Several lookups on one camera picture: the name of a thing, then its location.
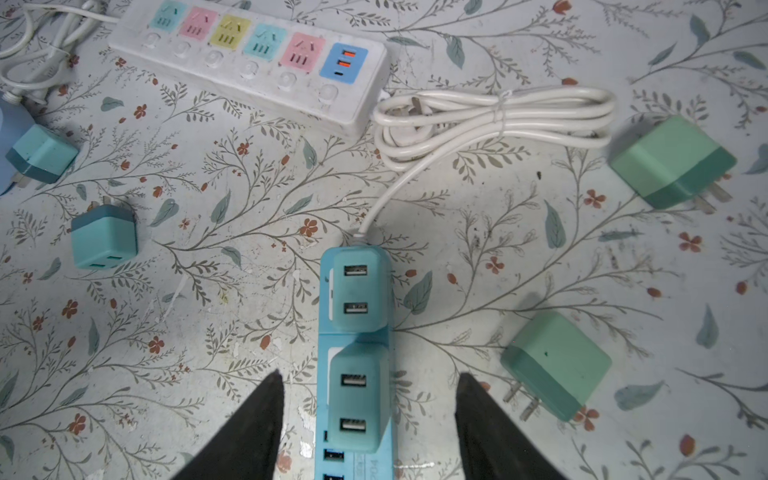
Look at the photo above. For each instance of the teal charger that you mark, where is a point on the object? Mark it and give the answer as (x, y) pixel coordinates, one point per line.
(41, 155)
(359, 398)
(360, 291)
(104, 237)

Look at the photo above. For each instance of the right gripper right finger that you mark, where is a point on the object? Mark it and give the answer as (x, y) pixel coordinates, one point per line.
(491, 445)

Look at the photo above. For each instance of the teal charger beside blue cube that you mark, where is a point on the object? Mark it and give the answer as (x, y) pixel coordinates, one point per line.
(41, 155)

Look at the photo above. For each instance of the blue square socket cube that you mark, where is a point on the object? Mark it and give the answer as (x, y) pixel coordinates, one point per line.
(15, 122)

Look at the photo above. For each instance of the white multicolour power strip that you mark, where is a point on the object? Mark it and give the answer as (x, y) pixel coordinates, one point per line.
(313, 76)

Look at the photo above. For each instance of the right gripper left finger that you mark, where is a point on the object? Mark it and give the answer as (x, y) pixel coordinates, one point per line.
(247, 445)

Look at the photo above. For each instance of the green charger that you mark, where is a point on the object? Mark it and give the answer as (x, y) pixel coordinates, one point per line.
(675, 162)
(557, 363)

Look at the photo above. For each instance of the teal usb power strip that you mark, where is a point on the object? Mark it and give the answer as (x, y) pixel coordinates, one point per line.
(331, 462)

